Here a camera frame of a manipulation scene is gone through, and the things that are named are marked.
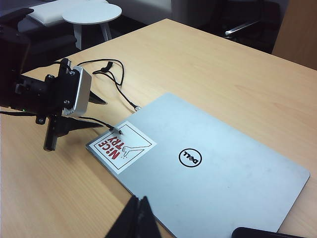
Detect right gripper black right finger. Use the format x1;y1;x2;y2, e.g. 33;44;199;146
140;195;166;238

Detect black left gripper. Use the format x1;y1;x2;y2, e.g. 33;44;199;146
36;58;106;152

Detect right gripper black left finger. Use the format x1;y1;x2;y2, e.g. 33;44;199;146
116;195;144;238

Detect black charging cable silver plug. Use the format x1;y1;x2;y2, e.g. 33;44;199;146
80;59;142;136

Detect black smartphone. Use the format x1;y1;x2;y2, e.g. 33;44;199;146
231;227;317;238

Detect white nice try sticker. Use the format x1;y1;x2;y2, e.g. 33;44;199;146
89;120;158;174

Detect black office chair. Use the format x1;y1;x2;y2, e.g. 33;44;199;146
0;7;77;65
198;0;289;54

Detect white round side table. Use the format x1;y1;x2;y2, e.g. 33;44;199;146
61;2;123;50

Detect silver Dell laptop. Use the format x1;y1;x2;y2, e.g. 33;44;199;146
85;92;311;233

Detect light wooden shelf cabinet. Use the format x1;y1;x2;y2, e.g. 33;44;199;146
271;0;317;68

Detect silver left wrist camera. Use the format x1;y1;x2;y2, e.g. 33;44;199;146
60;64;93;117

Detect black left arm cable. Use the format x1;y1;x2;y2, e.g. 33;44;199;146
0;110;38;117

